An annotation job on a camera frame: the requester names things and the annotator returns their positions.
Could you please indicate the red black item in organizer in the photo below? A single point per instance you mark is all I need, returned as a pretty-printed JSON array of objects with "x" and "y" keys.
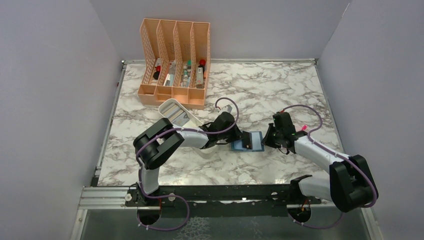
[{"x": 157, "y": 72}]

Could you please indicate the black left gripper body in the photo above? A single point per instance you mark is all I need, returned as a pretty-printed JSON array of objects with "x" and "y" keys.
[{"x": 230, "y": 136}]

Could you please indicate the dark credit card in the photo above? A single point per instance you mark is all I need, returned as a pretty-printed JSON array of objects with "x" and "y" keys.
[{"x": 246, "y": 140}]

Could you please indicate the teal card holder wallet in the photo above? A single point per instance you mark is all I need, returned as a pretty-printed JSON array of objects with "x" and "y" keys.
[{"x": 257, "y": 138}]

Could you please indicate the red capped stick in organizer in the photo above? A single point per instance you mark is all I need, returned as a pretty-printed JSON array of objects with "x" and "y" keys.
[{"x": 200, "y": 74}]

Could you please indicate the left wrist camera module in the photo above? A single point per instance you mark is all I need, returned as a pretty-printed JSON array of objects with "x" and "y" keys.
[{"x": 227, "y": 108}]

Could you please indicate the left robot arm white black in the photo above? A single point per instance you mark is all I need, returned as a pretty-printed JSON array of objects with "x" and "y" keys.
[{"x": 158, "y": 143}]

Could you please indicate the white oblong plastic tray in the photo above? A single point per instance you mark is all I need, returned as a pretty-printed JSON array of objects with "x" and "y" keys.
[{"x": 191, "y": 132}]

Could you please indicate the peach plastic file organizer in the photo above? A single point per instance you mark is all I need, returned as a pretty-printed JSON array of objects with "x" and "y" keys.
[{"x": 177, "y": 62}]

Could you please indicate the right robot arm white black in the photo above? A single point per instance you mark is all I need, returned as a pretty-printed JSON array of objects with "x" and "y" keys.
[{"x": 349, "y": 183}]

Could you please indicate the grey box in organizer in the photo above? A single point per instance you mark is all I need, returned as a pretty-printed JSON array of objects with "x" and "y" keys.
[{"x": 169, "y": 79}]

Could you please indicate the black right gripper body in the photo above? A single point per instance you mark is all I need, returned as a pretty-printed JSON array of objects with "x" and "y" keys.
[{"x": 272, "y": 138}]

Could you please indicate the black mounting rail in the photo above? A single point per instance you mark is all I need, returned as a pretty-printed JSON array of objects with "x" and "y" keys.
[{"x": 215, "y": 201}]

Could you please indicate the teal capped tubes in organizer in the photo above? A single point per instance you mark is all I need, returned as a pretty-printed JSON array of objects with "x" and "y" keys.
[{"x": 186, "y": 74}]

